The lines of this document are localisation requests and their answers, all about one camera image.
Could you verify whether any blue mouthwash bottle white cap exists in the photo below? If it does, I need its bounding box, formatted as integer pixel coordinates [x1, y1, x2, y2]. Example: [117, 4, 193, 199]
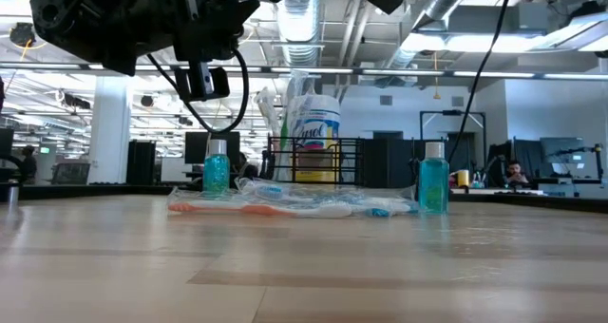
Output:
[202, 139, 231, 195]
[417, 142, 450, 215]

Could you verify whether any blue green toothbrush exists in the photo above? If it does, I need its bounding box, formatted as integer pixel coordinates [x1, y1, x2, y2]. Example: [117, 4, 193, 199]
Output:
[236, 177, 419, 203]

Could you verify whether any orange white toothbrush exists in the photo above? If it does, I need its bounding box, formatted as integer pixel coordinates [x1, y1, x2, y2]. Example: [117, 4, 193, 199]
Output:
[166, 189, 355, 219]

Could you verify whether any black computer monitor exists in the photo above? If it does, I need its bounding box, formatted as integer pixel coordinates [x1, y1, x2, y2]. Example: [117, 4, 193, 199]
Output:
[540, 136, 589, 165]
[183, 131, 241, 165]

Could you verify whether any Lysol wipes canister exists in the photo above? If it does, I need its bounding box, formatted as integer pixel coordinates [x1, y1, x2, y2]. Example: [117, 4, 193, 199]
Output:
[287, 93, 341, 184]

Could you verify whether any white room pillar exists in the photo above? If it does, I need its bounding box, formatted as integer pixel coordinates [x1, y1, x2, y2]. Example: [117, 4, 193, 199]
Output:
[87, 75, 132, 185]

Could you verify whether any person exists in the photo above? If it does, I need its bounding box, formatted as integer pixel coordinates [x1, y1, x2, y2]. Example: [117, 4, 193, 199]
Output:
[18, 144, 39, 181]
[503, 160, 528, 187]
[235, 151, 260, 181]

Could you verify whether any black cabinet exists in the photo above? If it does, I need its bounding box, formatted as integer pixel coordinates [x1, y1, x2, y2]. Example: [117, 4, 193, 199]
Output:
[125, 140, 157, 185]

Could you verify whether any black partition panel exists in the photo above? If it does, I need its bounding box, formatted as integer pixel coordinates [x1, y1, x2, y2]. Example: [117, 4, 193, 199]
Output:
[363, 131, 422, 189]

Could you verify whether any silver ribbed ceiling duct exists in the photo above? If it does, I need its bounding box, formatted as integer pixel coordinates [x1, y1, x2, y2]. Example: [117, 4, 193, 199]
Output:
[275, 0, 330, 68]
[379, 0, 480, 70]

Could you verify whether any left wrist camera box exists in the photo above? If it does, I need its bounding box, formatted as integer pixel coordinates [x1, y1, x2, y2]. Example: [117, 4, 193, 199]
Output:
[173, 61, 232, 104]

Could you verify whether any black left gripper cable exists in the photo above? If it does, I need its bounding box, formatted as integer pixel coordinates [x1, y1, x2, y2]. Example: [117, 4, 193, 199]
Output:
[145, 47, 251, 135]

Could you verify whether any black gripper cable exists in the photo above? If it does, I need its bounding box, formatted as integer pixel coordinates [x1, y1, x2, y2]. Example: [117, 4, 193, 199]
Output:
[446, 0, 517, 167]
[145, 47, 251, 135]

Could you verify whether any black wire basket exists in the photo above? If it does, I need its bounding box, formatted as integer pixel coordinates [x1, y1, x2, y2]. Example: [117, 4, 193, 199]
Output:
[267, 136, 366, 186]

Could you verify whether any black ceiling camera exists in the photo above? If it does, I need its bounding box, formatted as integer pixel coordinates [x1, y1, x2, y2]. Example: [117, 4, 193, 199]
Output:
[9, 22, 37, 48]

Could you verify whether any black background rig frame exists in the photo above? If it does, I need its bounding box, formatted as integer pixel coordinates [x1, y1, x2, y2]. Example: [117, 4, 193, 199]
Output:
[419, 109, 487, 172]

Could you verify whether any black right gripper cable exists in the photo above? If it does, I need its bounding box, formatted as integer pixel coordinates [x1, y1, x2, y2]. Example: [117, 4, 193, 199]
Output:
[446, 0, 517, 167]

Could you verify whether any linear ceiling light rail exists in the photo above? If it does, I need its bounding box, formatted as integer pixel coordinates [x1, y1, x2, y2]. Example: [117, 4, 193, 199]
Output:
[0, 61, 608, 81]

